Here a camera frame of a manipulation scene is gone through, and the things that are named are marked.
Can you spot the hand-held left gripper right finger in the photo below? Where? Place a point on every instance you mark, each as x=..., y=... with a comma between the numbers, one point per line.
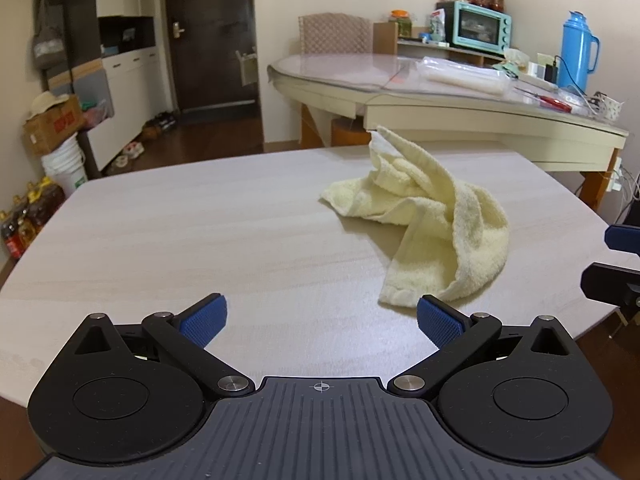
x=440, y=322

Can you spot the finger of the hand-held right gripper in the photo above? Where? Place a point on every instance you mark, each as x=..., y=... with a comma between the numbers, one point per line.
x=607, y=282
x=625, y=237

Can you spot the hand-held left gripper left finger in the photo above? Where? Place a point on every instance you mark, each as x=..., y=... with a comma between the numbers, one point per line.
x=202, y=320

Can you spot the pale yellow towel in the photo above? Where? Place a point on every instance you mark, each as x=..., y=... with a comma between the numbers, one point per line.
x=470, y=240

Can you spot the white power strip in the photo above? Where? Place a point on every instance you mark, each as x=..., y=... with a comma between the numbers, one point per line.
x=617, y=175

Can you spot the dotted white basket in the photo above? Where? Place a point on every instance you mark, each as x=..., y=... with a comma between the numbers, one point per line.
x=610, y=107

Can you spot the white slipper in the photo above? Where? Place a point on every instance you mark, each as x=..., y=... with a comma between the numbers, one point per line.
x=134, y=149
x=120, y=161

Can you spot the black charger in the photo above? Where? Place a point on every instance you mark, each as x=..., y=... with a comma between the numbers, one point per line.
x=551, y=74

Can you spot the blue thermos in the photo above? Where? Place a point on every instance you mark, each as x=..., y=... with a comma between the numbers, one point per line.
x=575, y=55

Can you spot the white bucket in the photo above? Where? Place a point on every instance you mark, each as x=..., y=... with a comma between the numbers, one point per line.
x=67, y=170

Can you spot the dark shoe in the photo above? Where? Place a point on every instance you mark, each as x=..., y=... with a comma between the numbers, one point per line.
x=165, y=121

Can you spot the cream dining table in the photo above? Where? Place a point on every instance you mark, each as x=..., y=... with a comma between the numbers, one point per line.
x=450, y=115

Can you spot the clear plastic bag roll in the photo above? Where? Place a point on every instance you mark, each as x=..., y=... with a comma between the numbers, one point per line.
x=465, y=80

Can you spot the pile of colourful bags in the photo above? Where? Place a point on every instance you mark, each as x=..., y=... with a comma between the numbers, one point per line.
x=95, y=114

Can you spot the white cabinet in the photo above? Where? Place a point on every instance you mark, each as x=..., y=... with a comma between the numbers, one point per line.
x=130, y=95

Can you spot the cardboard box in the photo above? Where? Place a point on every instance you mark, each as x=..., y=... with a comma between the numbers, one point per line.
x=55, y=127

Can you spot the teal toaster oven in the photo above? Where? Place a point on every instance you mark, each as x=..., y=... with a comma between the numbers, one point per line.
x=480, y=27

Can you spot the white hanging bag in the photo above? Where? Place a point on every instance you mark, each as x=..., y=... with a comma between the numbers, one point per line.
x=246, y=67

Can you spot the straw hat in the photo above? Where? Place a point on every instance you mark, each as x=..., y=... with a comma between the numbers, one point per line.
x=45, y=102

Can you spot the green and white packet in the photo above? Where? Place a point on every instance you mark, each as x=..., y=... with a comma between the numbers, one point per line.
x=437, y=25

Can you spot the dark door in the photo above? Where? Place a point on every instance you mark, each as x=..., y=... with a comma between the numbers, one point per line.
x=210, y=35

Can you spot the wooden shelf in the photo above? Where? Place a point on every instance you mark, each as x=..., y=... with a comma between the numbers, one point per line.
x=385, y=40

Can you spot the green jar with orange lid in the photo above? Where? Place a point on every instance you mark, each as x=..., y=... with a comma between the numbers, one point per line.
x=401, y=25

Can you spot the patterned chair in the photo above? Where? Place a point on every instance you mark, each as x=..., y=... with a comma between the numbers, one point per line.
x=335, y=32

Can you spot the grey hanging bag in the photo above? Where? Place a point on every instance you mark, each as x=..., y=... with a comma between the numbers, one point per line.
x=47, y=47

